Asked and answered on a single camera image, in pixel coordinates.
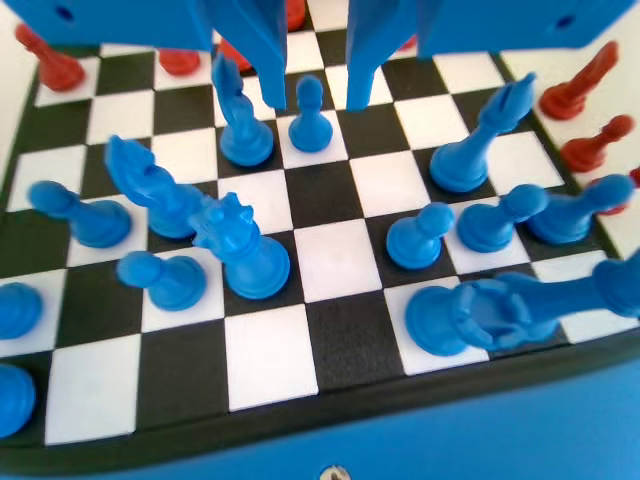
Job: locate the blue chess knight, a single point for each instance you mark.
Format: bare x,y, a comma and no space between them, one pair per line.
160,205

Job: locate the blue chess bishop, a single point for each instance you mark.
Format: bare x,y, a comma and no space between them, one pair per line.
460,160
245,140

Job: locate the blue queen piece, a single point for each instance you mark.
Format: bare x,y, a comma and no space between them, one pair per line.
250,265

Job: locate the black and white chessboard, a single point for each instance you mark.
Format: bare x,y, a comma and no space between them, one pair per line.
330,270

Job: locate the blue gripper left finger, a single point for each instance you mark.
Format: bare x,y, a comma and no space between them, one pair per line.
270,40

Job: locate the blue chess rook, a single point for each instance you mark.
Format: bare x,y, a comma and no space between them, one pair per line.
435,320
15,400

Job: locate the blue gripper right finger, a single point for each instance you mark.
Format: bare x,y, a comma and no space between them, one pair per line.
362,45

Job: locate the red captured knight piece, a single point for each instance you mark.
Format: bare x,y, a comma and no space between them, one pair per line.
565,102

